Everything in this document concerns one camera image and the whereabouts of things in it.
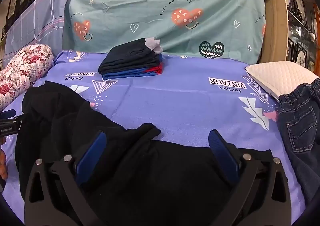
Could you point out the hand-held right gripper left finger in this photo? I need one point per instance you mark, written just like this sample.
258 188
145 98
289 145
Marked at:
91 155

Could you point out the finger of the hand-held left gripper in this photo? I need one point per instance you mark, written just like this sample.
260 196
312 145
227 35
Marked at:
20 118

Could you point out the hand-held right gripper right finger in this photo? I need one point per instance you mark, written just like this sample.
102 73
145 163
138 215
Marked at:
221 150

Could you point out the black pants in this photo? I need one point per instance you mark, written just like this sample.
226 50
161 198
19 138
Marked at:
150 166
130 58

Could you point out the folded black pants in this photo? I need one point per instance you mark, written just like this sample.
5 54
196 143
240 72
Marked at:
130 58

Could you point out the person's left hand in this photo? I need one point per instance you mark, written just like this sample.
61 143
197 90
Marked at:
2 166

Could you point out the floral bolster pillow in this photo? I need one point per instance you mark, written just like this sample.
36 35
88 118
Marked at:
22 70

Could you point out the dark blue jeans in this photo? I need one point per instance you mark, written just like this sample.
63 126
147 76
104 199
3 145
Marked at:
300 125

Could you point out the folded blue garment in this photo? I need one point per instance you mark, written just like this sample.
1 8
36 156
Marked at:
130 73

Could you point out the white quilted pillow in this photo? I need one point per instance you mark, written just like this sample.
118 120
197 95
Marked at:
275 75

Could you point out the grey plaid cloth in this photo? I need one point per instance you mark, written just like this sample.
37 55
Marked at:
37 23

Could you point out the folded red garment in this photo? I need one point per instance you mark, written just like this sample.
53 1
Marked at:
155 69

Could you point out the grey cloth piece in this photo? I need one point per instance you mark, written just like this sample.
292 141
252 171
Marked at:
153 44

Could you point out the teal heart printed sheet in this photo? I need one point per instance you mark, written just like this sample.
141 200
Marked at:
150 28

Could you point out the wooden display cabinet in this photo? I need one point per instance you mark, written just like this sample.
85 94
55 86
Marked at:
277 3

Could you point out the white decorative plate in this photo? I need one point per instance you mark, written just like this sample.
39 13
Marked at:
300 3

